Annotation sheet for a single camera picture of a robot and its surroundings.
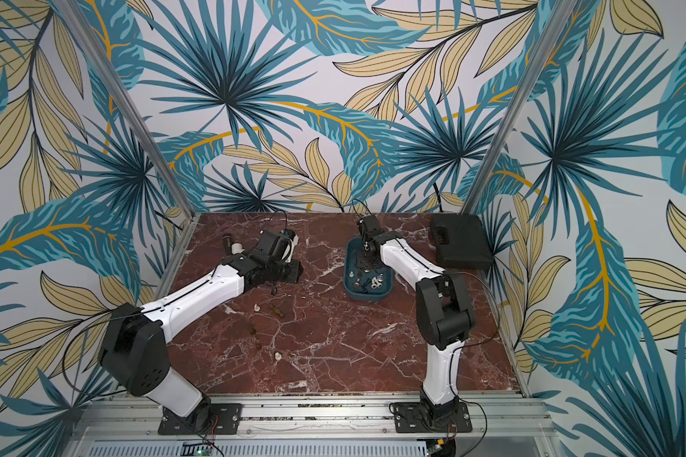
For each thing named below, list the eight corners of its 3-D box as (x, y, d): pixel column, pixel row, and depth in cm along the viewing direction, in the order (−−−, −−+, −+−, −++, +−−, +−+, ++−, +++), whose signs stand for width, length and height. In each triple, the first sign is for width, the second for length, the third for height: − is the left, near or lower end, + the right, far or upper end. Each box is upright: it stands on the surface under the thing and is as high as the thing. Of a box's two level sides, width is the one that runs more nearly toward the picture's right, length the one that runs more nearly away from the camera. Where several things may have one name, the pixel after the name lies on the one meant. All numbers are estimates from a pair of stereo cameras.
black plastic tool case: (439, 268, 106) (445, 258, 101) (428, 224, 120) (433, 213, 115) (488, 269, 107) (496, 258, 101) (472, 225, 120) (478, 213, 115)
